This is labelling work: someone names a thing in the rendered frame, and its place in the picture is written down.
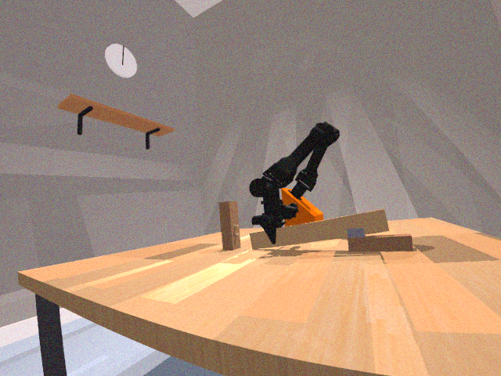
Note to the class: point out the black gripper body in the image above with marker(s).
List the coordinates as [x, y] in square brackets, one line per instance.
[267, 217]

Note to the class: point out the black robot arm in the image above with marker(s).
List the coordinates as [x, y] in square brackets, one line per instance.
[320, 137]

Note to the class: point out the long brown wooden rail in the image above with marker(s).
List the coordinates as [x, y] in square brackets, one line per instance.
[327, 229]

